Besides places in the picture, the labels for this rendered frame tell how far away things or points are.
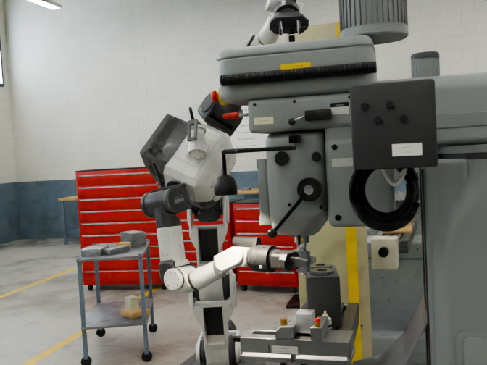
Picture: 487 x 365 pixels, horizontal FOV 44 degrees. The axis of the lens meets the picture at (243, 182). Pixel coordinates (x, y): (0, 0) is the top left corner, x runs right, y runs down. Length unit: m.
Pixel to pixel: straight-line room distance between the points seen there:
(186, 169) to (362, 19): 0.84
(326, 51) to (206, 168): 0.69
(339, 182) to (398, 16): 0.51
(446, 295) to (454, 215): 0.22
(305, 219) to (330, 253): 1.87
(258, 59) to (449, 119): 0.57
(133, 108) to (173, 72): 1.08
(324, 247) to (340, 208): 1.91
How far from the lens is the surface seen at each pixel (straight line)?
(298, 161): 1.80
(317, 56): 1.77
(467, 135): 1.76
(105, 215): 7.28
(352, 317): 2.40
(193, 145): 2.12
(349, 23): 1.83
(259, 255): 1.96
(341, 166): 1.76
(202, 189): 2.21
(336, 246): 3.66
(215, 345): 2.72
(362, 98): 1.50
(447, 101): 1.76
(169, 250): 2.15
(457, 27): 11.07
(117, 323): 4.84
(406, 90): 1.50
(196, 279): 2.11
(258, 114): 1.80
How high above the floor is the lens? 1.58
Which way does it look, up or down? 3 degrees down
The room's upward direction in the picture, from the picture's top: 3 degrees counter-clockwise
